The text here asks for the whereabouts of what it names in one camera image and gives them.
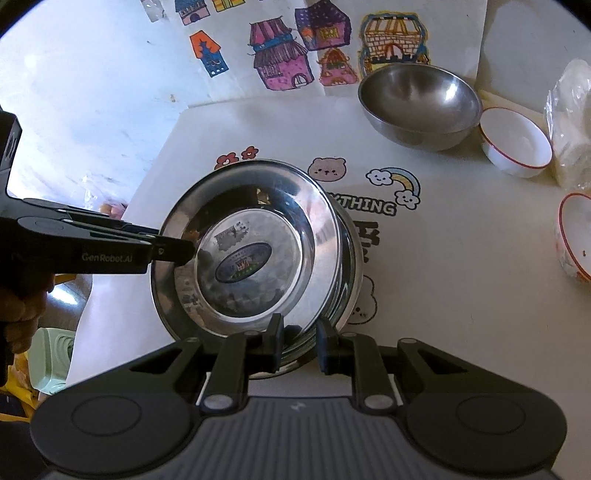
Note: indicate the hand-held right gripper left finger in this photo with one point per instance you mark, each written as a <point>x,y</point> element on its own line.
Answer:
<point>276,344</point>

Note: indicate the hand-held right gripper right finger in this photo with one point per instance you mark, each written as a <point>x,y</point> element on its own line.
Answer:
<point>324,350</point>

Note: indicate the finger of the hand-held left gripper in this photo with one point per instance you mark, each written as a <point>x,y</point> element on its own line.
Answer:
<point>92,218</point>
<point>178,251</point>

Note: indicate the stainless steel plates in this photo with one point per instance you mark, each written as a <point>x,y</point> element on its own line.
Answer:
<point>353,258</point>

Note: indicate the steel plate with oval label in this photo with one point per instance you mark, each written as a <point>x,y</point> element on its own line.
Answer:
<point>286,221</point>

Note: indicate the stainless steel bowl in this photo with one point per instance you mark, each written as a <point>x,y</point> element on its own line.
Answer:
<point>415,120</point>

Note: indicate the speckled white red-rimmed bowl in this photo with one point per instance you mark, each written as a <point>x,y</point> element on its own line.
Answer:
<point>577,230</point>

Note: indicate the person's left hand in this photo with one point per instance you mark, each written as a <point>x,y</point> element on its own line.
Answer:
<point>23,309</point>

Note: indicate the green plastic stool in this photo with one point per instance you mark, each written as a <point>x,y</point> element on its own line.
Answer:
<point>46,364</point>

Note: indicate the white cartoon print table mat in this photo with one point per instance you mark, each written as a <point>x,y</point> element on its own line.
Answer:
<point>461,300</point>

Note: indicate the yellow object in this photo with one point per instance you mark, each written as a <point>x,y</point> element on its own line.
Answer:
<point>14,406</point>

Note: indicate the colourful house drawing sheet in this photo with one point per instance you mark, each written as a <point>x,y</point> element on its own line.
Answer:
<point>286,46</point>

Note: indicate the plastic bag of white rolls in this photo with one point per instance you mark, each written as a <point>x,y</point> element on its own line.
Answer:
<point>572,138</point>

